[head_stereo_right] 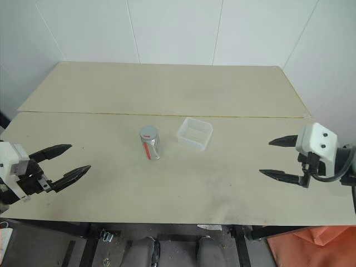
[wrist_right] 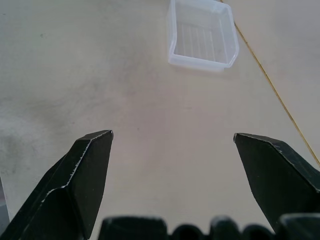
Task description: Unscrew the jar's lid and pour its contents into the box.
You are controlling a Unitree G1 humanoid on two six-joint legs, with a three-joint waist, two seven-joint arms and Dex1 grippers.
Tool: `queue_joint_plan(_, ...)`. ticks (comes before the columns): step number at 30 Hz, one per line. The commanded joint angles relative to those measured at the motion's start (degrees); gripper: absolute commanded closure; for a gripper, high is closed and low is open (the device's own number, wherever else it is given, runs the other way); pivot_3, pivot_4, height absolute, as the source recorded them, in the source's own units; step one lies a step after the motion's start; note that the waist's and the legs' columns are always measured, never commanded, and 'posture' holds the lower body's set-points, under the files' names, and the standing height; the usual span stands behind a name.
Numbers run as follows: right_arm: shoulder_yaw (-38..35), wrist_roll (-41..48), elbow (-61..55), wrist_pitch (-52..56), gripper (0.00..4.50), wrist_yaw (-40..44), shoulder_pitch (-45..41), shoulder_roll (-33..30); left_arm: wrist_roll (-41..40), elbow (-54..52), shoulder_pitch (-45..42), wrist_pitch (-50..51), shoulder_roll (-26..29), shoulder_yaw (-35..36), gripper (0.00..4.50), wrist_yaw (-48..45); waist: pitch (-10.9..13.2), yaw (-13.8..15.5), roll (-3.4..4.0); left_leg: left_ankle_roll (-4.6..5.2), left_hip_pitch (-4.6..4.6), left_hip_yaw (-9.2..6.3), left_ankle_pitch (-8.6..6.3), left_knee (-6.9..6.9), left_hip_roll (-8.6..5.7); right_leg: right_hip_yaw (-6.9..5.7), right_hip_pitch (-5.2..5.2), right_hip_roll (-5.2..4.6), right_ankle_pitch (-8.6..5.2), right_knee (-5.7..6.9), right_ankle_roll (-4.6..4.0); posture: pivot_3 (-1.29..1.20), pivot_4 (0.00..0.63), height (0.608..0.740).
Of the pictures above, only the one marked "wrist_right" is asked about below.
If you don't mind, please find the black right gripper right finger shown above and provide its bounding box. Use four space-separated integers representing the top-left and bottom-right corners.
233 132 320 233

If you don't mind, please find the clear plastic container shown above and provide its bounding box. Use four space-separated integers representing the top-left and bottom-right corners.
166 0 240 73

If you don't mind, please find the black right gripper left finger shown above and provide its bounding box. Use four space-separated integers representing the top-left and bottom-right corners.
0 129 115 240

